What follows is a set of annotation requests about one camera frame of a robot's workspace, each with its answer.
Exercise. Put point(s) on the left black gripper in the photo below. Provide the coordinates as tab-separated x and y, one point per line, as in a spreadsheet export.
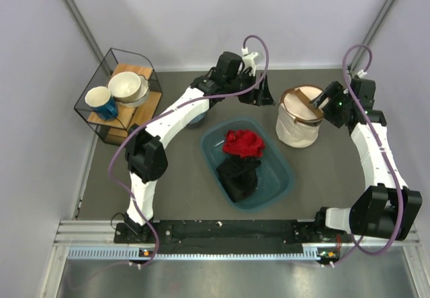
254	96

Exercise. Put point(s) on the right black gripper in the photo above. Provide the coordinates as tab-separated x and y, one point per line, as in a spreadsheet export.
330	92

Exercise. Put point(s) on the cream cylindrical laundry bag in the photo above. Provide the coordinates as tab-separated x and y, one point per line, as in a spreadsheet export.
298	121

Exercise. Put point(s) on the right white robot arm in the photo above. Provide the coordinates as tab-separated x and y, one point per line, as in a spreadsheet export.
387	206

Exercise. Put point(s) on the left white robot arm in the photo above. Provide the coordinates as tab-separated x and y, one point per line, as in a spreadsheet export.
145	153

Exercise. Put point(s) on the red garment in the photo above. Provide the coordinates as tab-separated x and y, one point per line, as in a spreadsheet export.
243	143

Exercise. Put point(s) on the blue bowl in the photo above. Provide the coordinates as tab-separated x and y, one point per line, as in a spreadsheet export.
196	121

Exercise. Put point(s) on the black garment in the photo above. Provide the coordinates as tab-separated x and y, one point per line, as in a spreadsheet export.
238	177

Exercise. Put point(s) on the teal plastic basin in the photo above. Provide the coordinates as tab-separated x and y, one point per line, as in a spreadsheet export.
275	175

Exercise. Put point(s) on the cream ceramic bowl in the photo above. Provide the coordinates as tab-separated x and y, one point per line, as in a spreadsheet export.
125	86

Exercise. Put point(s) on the blue mug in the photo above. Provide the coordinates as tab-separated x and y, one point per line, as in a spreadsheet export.
101	101

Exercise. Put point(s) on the black wire rack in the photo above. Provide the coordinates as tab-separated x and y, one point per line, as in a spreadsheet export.
114	62

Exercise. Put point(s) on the grey cable duct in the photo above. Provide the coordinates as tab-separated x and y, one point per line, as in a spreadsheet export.
140	254

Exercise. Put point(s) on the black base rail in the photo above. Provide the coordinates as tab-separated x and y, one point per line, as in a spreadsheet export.
242	236

